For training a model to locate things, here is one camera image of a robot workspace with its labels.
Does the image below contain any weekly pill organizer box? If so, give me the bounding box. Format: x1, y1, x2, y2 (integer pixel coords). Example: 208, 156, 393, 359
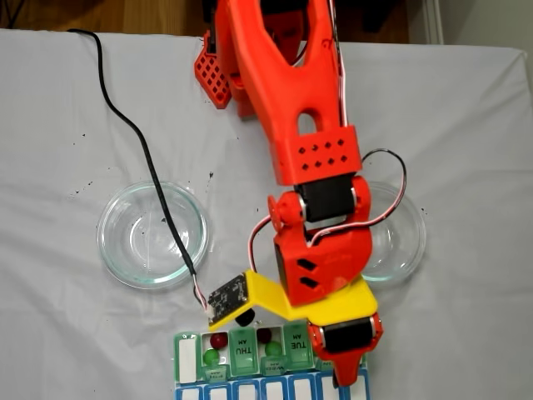
172, 316, 371, 400

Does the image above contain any glass bowl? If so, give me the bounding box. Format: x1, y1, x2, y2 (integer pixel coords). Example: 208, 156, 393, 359
361, 180, 428, 284
96, 179, 209, 291

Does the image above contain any white tablecloth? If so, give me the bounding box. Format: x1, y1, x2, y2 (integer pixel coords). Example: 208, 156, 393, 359
0, 27, 533, 400

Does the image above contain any white door trim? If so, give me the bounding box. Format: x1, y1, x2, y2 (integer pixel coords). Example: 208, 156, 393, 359
422, 0, 446, 45

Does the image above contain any camera board on yellow mount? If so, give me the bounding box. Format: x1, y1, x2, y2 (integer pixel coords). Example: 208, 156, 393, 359
206, 269, 292, 330

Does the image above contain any thick black camera cable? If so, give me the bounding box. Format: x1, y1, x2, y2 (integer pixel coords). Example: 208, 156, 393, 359
66, 27, 199, 278

